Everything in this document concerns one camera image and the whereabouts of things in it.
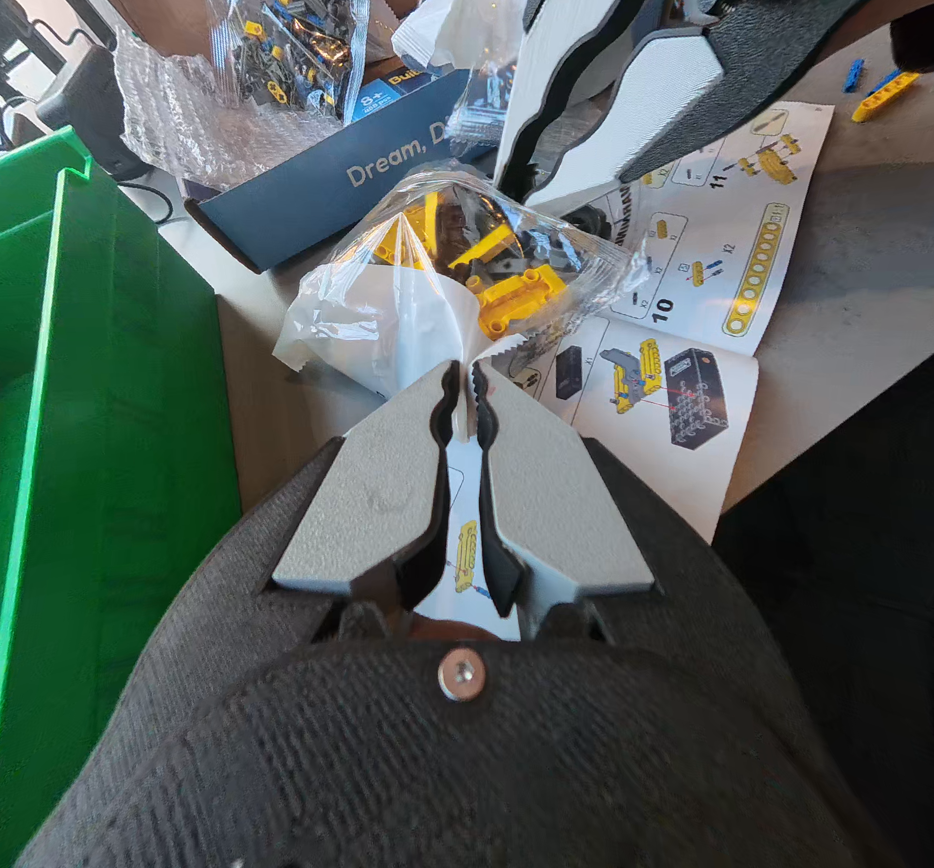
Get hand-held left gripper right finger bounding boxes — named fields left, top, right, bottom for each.
left=473, top=359, right=656, bottom=621

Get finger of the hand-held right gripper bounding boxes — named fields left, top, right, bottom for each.
left=531, top=28, right=727, bottom=214
left=495, top=0, right=655, bottom=201

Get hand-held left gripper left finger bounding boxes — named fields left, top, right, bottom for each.
left=271, top=359, right=461, bottom=610

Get clear bag of yellow bricks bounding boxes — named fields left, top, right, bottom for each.
left=273, top=159, right=652, bottom=402

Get clear bag of blue parts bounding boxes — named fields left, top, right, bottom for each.
left=392, top=0, right=544, bottom=154

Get yellow five-hole beam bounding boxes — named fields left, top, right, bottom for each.
left=851, top=70, right=922, bottom=124

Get white instruction booklet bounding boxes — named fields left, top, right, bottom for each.
left=467, top=101, right=836, bottom=610

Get green plastic bin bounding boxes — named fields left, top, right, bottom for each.
left=0, top=125, right=242, bottom=840

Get clear bag of dark parts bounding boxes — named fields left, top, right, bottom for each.
left=204, top=0, right=377, bottom=125

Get blue cardboard kit box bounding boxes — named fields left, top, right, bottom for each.
left=58, top=0, right=526, bottom=274

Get clear bubble wrap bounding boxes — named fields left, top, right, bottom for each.
left=115, top=29, right=344, bottom=187

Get black plastic device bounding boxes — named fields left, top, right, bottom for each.
left=33, top=44, right=150, bottom=179

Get black cables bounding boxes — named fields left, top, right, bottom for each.
left=117, top=178, right=176, bottom=223

